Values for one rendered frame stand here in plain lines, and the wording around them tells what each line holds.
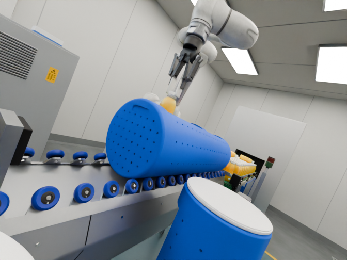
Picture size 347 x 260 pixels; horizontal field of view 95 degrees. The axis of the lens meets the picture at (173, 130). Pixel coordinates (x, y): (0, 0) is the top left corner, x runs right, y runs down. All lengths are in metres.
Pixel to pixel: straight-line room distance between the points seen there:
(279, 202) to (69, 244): 5.32
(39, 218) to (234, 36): 0.81
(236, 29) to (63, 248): 0.85
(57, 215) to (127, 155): 0.25
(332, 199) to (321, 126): 1.78
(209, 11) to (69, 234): 0.80
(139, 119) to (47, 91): 1.63
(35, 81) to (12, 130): 1.70
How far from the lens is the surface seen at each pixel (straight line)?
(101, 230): 0.53
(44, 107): 2.13
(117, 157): 0.61
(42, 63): 2.08
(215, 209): 0.47
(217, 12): 0.75
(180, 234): 0.53
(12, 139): 0.40
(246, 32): 0.79
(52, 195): 0.41
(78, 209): 0.46
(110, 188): 0.48
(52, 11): 3.44
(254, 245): 0.52
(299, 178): 5.47
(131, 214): 0.59
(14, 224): 0.42
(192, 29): 0.72
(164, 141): 0.49
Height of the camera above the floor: 1.20
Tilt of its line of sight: 3 degrees down
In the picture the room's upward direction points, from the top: 23 degrees clockwise
